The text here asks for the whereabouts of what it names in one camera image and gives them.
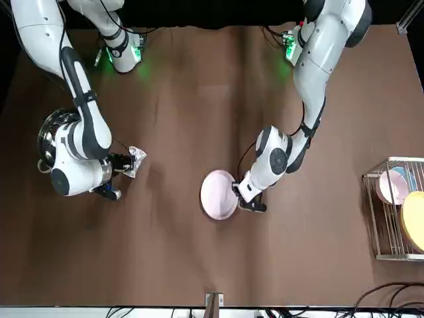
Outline steel pot with glass lid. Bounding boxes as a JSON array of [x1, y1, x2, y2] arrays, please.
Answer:
[[36, 107, 83, 176]]

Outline pink bowl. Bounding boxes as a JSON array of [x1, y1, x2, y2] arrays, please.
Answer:
[[378, 168, 412, 205]]

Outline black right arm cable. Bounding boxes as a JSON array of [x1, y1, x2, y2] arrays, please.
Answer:
[[58, 6, 67, 80]]

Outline pink plate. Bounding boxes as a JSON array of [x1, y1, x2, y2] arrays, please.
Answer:
[[199, 169, 239, 221]]

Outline yellow plate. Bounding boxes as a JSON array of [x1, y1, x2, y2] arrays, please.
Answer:
[[399, 191, 424, 253]]

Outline silver aluminium post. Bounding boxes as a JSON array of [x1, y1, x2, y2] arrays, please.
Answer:
[[204, 291, 225, 318]]

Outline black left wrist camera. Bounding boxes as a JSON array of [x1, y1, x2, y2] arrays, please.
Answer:
[[237, 195, 267, 213]]

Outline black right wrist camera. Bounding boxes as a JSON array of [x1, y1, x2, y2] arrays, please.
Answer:
[[91, 184, 123, 202]]

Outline silver mesh sponge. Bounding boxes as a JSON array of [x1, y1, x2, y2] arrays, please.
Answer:
[[124, 145, 148, 180]]

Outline silver wire dish rack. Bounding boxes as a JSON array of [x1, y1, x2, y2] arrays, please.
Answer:
[[361, 156, 424, 261]]

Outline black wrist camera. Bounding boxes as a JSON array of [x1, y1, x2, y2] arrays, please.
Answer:
[[237, 195, 267, 213], [91, 184, 123, 202]]

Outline blue bowl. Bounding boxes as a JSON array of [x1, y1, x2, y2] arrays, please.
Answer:
[[392, 166, 417, 193]]

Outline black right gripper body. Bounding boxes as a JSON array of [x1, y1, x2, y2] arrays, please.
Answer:
[[111, 152, 129, 174]]

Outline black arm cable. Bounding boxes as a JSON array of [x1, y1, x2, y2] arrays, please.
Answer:
[[58, 6, 67, 80], [237, 97, 307, 183]]

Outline aluminium frame profile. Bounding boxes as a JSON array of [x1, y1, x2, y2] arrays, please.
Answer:
[[396, 0, 417, 34]]

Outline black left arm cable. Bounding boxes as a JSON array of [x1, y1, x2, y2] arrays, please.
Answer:
[[237, 97, 307, 183]]

